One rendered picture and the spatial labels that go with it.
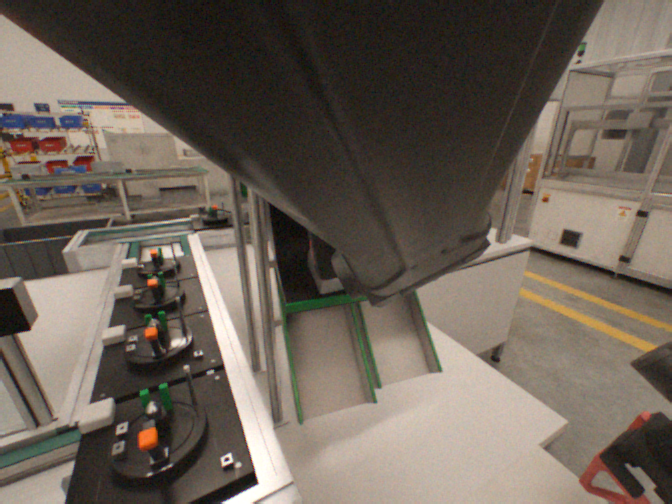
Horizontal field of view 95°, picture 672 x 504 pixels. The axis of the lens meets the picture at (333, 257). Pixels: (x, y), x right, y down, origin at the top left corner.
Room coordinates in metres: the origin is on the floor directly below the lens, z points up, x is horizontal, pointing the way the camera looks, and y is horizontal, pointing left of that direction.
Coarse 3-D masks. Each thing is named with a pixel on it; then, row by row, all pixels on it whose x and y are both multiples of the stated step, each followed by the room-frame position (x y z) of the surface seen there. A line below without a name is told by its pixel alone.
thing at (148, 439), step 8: (144, 424) 0.30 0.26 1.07; (152, 424) 0.30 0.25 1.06; (144, 432) 0.28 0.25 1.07; (152, 432) 0.28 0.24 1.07; (144, 440) 0.27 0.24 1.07; (152, 440) 0.27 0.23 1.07; (144, 448) 0.27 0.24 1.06; (152, 448) 0.28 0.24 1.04; (160, 448) 0.29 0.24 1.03; (152, 456) 0.29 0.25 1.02; (160, 456) 0.29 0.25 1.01
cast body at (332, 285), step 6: (312, 258) 0.41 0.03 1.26; (312, 264) 0.41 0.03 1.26; (312, 270) 0.41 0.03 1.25; (318, 282) 0.39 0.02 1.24; (324, 282) 0.37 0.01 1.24; (330, 282) 0.38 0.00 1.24; (336, 282) 0.38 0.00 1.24; (318, 288) 0.39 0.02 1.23; (324, 288) 0.38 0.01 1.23; (330, 288) 0.38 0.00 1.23; (336, 288) 0.39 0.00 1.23; (342, 288) 0.39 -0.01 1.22
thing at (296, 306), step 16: (272, 208) 0.60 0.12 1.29; (272, 224) 0.48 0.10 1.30; (288, 224) 0.56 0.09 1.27; (272, 240) 0.48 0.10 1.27; (288, 240) 0.52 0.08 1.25; (304, 240) 0.53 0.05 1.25; (288, 256) 0.49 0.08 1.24; (304, 256) 0.49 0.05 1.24; (288, 272) 0.45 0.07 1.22; (304, 272) 0.46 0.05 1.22; (288, 288) 0.42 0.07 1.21; (304, 288) 0.43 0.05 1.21; (288, 304) 0.37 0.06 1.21; (304, 304) 0.38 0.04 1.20; (320, 304) 0.39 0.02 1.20; (336, 304) 0.40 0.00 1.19
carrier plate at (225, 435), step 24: (216, 384) 0.46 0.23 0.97; (120, 408) 0.41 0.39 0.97; (216, 408) 0.41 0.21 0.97; (96, 432) 0.36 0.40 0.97; (216, 432) 0.36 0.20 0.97; (240, 432) 0.36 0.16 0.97; (96, 456) 0.32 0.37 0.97; (216, 456) 0.32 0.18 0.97; (240, 456) 0.32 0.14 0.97; (72, 480) 0.28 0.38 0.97; (96, 480) 0.28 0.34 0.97; (168, 480) 0.28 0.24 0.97; (192, 480) 0.28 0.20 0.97; (216, 480) 0.28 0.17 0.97; (240, 480) 0.29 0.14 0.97
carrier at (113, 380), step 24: (120, 336) 0.60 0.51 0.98; (144, 336) 0.59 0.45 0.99; (168, 336) 0.59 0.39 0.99; (192, 336) 0.59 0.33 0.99; (120, 360) 0.53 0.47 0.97; (144, 360) 0.51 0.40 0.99; (168, 360) 0.52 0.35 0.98; (192, 360) 0.53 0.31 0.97; (216, 360) 0.53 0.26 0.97; (96, 384) 0.46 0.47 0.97; (120, 384) 0.46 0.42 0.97; (144, 384) 0.46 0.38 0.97; (168, 384) 0.47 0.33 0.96
